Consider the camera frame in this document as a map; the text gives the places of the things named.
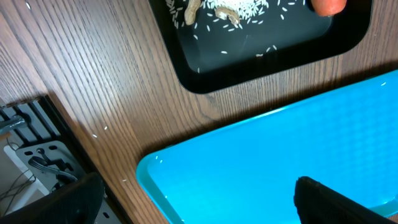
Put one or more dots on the rice and nuts pile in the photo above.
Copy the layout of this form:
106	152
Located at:
184	13

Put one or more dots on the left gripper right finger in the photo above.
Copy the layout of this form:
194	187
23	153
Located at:
318	204

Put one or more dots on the orange carrot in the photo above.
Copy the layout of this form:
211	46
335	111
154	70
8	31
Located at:
328	7

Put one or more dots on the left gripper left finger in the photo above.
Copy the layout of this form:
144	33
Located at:
77	202

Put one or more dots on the teal serving tray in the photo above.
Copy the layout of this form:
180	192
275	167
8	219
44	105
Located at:
246	172

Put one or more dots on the black waste tray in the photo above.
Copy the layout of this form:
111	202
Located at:
212	54

